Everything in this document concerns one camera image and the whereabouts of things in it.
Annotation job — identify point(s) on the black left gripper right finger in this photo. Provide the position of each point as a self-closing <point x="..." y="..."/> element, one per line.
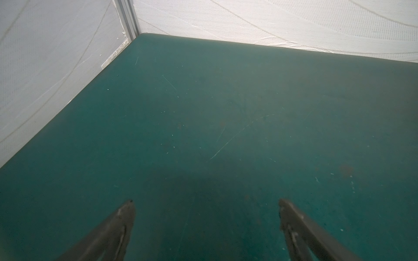
<point x="304" y="237"/>

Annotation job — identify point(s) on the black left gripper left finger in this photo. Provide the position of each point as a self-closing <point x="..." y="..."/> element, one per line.
<point x="108" y="241"/>

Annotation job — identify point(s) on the aluminium corner frame post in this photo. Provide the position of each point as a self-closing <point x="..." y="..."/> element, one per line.
<point x="128" y="18"/>

